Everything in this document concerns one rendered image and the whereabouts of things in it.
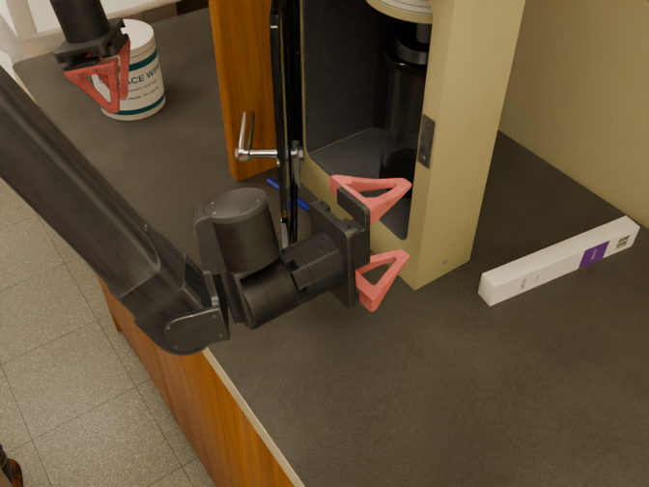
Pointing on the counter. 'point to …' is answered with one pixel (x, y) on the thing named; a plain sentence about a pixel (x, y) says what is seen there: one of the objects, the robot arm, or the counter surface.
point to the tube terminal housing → (446, 135)
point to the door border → (283, 116)
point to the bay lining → (345, 69)
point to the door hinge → (297, 70)
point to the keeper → (426, 141)
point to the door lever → (251, 141)
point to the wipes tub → (138, 75)
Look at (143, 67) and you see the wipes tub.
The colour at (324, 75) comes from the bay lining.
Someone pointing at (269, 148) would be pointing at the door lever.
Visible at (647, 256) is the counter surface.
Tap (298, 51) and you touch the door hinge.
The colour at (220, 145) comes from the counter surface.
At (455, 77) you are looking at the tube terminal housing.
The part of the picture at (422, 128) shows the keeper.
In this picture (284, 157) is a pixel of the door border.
